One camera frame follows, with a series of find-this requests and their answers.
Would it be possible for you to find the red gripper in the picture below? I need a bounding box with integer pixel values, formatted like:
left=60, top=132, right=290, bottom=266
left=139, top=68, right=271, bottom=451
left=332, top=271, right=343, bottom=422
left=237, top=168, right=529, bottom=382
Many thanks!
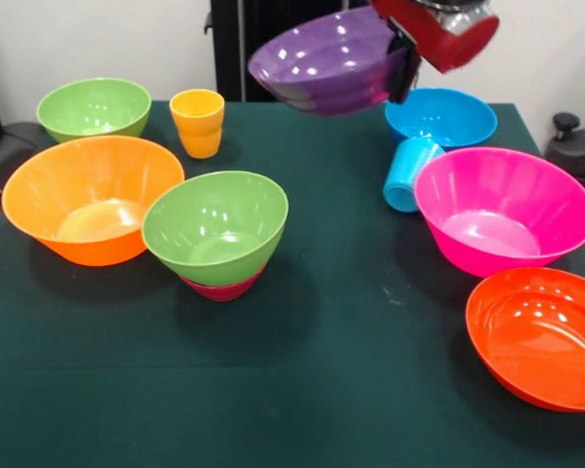
left=370, top=0, right=501, bottom=105

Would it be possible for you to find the purple bowl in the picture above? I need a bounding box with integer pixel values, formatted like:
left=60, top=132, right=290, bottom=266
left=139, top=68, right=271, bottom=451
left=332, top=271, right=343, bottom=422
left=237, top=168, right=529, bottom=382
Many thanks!
left=247, top=5, right=411, bottom=118

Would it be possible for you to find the yellow cup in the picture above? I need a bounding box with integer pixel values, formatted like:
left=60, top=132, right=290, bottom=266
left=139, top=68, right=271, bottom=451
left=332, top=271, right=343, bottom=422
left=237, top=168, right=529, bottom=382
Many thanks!
left=169, top=88, right=226, bottom=160

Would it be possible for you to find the green bowl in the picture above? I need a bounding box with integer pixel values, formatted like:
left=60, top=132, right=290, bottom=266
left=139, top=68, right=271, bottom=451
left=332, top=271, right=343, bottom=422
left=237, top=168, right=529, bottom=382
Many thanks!
left=35, top=77, right=153, bottom=144
left=141, top=170, right=290, bottom=288

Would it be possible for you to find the small crimson bowl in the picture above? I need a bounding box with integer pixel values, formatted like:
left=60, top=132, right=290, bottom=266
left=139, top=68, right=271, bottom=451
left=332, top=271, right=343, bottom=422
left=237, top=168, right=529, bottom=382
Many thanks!
left=178, top=265, right=267, bottom=303

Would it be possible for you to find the blue bowl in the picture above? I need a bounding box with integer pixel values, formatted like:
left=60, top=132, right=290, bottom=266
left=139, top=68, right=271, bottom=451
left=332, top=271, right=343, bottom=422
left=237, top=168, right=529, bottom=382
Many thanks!
left=383, top=87, right=498, bottom=151

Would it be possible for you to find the blue cup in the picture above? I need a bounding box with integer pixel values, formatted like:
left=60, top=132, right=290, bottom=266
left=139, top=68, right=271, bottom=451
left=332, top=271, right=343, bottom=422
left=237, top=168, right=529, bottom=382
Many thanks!
left=382, top=136, right=448, bottom=215

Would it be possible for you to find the large magenta bowl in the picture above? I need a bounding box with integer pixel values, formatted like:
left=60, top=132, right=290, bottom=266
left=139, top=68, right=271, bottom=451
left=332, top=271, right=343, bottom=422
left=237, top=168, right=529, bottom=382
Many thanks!
left=412, top=146, right=585, bottom=279

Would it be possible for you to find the black stand base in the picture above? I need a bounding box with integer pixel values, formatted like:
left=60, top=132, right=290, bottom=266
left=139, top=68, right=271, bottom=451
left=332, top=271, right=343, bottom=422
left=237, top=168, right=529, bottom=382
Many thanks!
left=0, top=121, right=48, bottom=196
left=545, top=112, right=585, bottom=179

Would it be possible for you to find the orange-red shallow bowl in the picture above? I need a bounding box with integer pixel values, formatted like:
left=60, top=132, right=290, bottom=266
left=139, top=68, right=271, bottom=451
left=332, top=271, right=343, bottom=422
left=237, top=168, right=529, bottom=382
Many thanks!
left=465, top=266, right=585, bottom=413

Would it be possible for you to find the dark green table cloth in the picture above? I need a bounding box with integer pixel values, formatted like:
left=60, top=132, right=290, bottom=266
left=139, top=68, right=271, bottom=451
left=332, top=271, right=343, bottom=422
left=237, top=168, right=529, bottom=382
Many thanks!
left=0, top=99, right=585, bottom=468

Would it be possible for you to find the large orange bowl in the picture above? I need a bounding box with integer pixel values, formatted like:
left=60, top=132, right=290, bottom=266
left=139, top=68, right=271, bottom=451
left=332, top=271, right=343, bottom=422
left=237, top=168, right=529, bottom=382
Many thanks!
left=1, top=135, right=186, bottom=267

